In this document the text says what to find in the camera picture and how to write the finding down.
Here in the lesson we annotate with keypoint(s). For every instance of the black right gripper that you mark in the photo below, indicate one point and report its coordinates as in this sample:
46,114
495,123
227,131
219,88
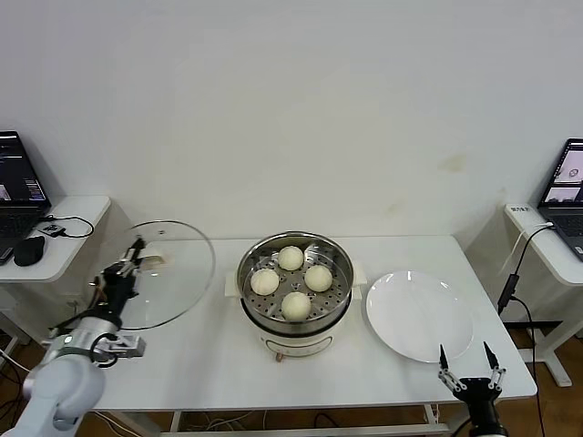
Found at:
480,400

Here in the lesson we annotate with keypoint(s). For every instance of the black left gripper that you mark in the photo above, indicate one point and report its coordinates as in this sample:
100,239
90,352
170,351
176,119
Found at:
116,291

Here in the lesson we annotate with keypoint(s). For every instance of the round glass pot lid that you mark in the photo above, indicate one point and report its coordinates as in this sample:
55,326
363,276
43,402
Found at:
182,277

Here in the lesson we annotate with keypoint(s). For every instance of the white steamed baozi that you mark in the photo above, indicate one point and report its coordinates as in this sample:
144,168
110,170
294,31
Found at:
290,258
264,281
296,306
318,278

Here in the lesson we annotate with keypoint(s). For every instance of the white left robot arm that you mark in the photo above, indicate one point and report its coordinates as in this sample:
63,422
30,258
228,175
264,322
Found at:
59,387

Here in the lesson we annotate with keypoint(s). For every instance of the stainless steel steamer basket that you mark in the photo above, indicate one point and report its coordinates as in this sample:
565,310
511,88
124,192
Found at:
328,296

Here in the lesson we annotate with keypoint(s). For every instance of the white round plate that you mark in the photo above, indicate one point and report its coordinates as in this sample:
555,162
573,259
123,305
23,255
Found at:
419,314

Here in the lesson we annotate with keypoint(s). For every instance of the white side desk with mouse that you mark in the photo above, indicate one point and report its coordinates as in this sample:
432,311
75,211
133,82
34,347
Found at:
77,214

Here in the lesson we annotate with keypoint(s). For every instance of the small black usb device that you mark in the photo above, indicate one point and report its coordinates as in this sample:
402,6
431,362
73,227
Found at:
51,229

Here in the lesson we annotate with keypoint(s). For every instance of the black computer mouse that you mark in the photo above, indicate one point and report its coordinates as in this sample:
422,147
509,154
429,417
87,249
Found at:
29,251

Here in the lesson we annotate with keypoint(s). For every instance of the black laptop with dark screen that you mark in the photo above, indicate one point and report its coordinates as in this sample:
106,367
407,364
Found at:
18,182

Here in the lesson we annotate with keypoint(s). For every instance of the white label with black text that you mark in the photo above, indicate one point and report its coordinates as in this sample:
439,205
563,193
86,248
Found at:
520,209

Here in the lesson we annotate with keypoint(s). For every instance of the cream electric cooking pot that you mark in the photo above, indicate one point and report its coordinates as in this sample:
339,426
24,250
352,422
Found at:
296,339

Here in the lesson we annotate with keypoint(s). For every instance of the grey laptop with pink screen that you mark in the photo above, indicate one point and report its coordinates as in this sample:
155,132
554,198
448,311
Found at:
565,182

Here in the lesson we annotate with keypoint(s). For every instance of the white wall outlet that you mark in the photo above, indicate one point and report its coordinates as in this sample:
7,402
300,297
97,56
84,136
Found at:
75,303

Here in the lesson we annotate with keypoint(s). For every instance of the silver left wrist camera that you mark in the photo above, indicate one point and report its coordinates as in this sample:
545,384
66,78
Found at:
127,347

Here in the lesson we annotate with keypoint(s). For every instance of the white table frame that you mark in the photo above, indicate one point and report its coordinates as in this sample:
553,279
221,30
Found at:
364,430

